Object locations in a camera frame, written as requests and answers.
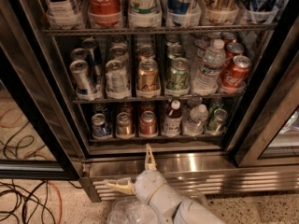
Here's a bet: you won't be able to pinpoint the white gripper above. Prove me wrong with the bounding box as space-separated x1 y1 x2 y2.
104 144 168 204

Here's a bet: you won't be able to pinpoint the blue pepsi can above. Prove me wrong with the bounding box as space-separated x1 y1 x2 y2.
93 103 109 116
92 113 112 139

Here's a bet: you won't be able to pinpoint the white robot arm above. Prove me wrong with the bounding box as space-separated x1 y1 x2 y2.
104 144 225 224

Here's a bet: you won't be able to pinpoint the red can bottom shelf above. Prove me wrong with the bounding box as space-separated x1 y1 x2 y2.
140 111 157 136

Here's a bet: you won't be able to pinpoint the gold can bottom shelf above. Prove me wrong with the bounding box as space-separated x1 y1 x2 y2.
116 112 134 138

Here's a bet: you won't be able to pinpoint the clear water bottle bottom shelf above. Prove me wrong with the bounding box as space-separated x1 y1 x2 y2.
182 105 208 136

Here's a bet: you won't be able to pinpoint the clear water bottle shelf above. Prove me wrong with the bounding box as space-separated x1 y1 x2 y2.
192 39 226 95
182 105 208 136

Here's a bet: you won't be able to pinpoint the gold can front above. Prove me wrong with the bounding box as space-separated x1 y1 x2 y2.
136 59 161 98

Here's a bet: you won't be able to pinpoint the green can bottom shelf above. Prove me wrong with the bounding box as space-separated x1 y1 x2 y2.
206 108 228 135

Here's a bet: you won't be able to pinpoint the green can front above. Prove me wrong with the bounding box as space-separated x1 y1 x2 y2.
165 57 190 96

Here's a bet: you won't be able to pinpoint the silver blue can front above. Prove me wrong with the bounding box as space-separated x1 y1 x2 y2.
69 60 98 101

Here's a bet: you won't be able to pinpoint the open left fridge door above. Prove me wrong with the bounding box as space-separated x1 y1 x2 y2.
0 0 83 180

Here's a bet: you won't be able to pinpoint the white silver can front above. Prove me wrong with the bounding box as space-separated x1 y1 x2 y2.
106 60 129 94

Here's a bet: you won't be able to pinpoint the white silver can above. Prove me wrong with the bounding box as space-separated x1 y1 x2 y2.
106 60 129 94
109 46 129 66

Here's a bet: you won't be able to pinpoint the clear water bottle middle shelf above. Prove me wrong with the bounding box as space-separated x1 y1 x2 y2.
192 39 226 95

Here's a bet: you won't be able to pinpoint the stainless steel glass-door fridge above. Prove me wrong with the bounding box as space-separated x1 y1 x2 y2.
1 0 299 202

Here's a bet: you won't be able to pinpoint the dark blue can rear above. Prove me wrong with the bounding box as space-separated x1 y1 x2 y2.
81 37 102 76

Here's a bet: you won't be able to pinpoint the gold can rear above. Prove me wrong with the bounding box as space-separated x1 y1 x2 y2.
137 45 156 61

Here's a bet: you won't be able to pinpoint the white silver can middle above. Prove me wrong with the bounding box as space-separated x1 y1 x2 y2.
109 46 129 66

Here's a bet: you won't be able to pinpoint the green can middle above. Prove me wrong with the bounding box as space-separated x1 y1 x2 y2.
166 44 185 60

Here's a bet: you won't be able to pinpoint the right glass fridge door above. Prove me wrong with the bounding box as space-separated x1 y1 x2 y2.
232 17 299 167

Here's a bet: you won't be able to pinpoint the silver blue can rear-left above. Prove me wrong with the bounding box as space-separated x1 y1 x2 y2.
70 48 90 63

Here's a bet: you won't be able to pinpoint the red coke can front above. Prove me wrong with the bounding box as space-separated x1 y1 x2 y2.
221 55 251 89

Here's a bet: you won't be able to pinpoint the red coke can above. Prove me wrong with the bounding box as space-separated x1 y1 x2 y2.
221 42 244 76
221 55 251 89
221 32 237 44

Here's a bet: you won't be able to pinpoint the red coke can middle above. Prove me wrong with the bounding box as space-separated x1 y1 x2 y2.
221 42 244 76

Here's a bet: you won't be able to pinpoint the red coke can rear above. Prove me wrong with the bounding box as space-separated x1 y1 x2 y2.
221 32 237 44

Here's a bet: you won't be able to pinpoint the blue pepsi bottle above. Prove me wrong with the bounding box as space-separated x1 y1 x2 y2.
167 0 197 27

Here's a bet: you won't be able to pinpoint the crumpled clear plastic bag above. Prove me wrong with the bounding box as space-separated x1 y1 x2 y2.
107 187 207 224

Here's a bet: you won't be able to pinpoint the juice bottle white cap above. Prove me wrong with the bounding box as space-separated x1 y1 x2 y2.
163 100 182 137

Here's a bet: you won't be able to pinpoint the red coca-cola bottle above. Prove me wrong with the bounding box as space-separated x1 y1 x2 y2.
90 0 121 27

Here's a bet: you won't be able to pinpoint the green white 7up bottle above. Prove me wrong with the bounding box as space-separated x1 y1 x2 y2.
128 0 159 28

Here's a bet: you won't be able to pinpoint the white tea carton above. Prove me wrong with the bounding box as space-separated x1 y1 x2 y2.
45 0 83 29

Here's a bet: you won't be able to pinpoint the gold striped drink bottle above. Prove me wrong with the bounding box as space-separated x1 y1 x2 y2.
204 0 235 24

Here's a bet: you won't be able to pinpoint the dark blue drink bottle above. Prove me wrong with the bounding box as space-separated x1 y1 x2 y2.
240 0 278 24

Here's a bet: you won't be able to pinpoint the bottom wire shelf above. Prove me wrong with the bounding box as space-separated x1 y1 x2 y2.
89 134 224 143

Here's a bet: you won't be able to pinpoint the wire shelf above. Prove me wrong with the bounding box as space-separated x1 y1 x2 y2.
72 92 244 104
42 23 278 36
89 134 224 143

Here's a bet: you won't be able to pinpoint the middle wire shelf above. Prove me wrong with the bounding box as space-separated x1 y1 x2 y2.
72 92 244 104

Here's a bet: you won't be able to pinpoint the black cables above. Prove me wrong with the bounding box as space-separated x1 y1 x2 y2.
0 121 84 224

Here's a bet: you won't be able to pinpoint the orange cable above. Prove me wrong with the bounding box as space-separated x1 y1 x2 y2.
0 103 64 224

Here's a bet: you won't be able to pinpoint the top wire shelf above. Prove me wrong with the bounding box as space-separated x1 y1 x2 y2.
42 23 278 36

